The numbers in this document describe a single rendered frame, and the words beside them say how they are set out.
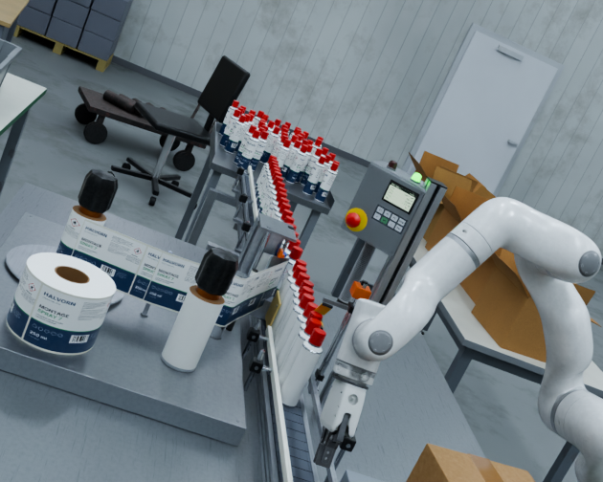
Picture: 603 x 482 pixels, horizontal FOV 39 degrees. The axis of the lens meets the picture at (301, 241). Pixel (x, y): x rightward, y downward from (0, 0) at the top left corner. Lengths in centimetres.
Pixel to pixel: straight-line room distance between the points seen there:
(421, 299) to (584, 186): 1048
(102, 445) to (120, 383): 18
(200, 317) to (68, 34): 809
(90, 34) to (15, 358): 815
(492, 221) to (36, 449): 98
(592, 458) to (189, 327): 93
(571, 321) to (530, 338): 186
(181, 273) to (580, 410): 100
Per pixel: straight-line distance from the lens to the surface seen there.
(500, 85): 1129
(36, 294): 189
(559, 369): 195
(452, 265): 171
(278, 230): 245
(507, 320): 371
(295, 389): 208
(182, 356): 203
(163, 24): 1068
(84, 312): 189
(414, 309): 163
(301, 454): 195
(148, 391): 192
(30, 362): 190
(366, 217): 214
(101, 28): 987
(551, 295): 190
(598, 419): 193
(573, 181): 1200
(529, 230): 177
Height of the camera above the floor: 180
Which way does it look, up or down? 16 degrees down
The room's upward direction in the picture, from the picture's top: 25 degrees clockwise
